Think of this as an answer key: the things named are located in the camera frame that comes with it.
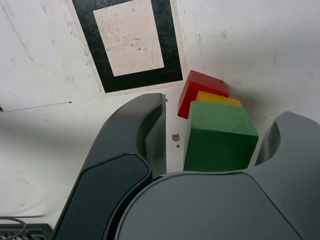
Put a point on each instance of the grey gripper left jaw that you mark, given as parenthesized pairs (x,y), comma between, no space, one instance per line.
(110,180)

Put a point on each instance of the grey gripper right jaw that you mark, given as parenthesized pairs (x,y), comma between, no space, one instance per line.
(212,207)

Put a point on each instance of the green cube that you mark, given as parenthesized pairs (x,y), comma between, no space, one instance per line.
(220,140)

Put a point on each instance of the yellow cube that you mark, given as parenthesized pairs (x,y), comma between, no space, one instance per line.
(217,99)

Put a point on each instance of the red cube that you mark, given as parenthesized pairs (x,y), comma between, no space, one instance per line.
(197,87)

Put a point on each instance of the black tape square outline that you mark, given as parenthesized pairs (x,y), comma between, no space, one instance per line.
(101,62)

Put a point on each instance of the black keyboard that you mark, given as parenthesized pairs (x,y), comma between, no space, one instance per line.
(30,231)

